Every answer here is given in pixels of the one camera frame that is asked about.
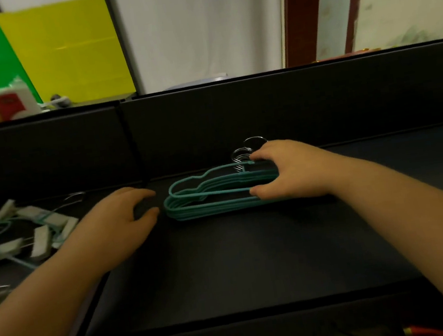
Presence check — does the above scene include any person's right hand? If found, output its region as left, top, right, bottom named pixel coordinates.
left=244, top=132, right=348, bottom=206

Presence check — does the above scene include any person's left hand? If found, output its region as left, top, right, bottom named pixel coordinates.
left=50, top=183, right=167, bottom=278

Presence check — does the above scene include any stack of teal wire hangers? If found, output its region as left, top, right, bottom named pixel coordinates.
left=157, top=134, right=285, bottom=223

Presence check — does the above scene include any person's right forearm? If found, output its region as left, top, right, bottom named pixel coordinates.
left=326, top=145, right=443, bottom=336

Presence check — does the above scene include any person's left forearm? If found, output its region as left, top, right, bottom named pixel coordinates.
left=0, top=246, right=119, bottom=336

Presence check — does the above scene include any black open tray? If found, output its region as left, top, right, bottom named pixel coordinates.
left=0, top=99, right=163, bottom=336
left=51, top=38, right=443, bottom=336

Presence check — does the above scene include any pile of white clip hangers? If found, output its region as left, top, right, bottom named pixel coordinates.
left=0, top=185, right=102, bottom=320

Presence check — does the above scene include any small white object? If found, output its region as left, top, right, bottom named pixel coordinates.
left=49, top=93, right=72, bottom=109

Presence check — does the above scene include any white curtain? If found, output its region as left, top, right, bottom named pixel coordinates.
left=106, top=0, right=298, bottom=98

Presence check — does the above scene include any black metal pole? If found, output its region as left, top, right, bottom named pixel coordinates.
left=100, top=0, right=145, bottom=100

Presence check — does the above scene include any yellow board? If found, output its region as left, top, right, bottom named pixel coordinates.
left=0, top=0, right=137, bottom=112

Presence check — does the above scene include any dark brown door frame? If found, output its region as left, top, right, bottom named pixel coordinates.
left=275, top=0, right=379, bottom=69

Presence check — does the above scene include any red tool handle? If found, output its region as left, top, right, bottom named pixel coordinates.
left=403, top=321, right=443, bottom=336

